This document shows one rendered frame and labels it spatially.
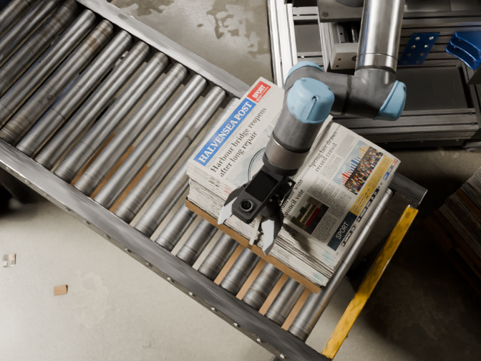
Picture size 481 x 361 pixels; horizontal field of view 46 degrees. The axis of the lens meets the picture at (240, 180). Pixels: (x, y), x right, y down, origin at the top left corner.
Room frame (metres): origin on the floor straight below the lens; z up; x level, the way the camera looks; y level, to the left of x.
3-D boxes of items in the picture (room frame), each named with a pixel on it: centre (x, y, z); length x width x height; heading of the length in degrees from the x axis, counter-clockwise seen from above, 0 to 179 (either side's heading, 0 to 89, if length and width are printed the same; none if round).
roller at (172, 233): (0.54, 0.07, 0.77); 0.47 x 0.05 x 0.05; 149
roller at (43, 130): (0.77, 0.46, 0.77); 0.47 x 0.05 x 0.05; 149
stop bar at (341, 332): (0.29, -0.33, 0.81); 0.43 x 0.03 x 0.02; 149
